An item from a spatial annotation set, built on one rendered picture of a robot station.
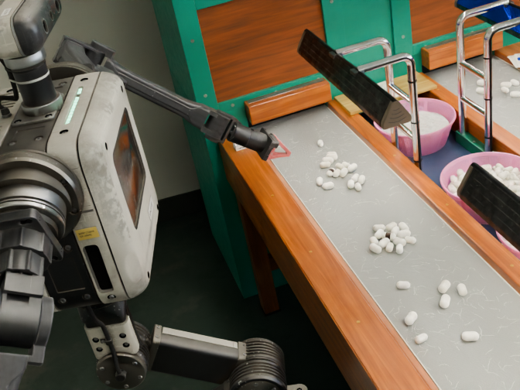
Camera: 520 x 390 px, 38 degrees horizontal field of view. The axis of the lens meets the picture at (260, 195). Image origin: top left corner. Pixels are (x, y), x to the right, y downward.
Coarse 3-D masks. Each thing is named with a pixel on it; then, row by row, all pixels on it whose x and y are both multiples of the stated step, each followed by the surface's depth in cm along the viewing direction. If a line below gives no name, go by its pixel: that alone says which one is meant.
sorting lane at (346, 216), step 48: (288, 144) 251; (336, 144) 245; (336, 192) 221; (384, 192) 217; (336, 240) 202; (432, 240) 194; (384, 288) 182; (432, 288) 179; (480, 288) 176; (432, 336) 166; (480, 336) 164; (480, 384) 153
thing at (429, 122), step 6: (420, 114) 254; (426, 114) 253; (432, 114) 253; (438, 114) 252; (420, 120) 250; (426, 120) 249; (432, 120) 250; (438, 120) 248; (444, 120) 249; (408, 126) 247; (420, 126) 247; (426, 126) 245; (432, 126) 246; (438, 126) 245; (444, 126) 245; (390, 132) 248; (402, 132) 245; (420, 132) 243; (426, 132) 242
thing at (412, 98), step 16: (352, 48) 214; (384, 48) 218; (368, 64) 202; (384, 64) 202; (416, 80) 208; (400, 96) 218; (416, 96) 211; (416, 112) 213; (400, 128) 226; (416, 128) 216; (416, 144) 219; (416, 160) 222
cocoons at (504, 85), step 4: (480, 80) 261; (512, 80) 257; (516, 80) 256; (480, 84) 261; (504, 84) 256; (508, 84) 256; (512, 84) 257; (516, 84) 256; (480, 88) 256; (504, 88) 254; (480, 92) 256; (504, 92) 254; (512, 92) 250; (516, 92) 249; (512, 96) 250; (516, 96) 250
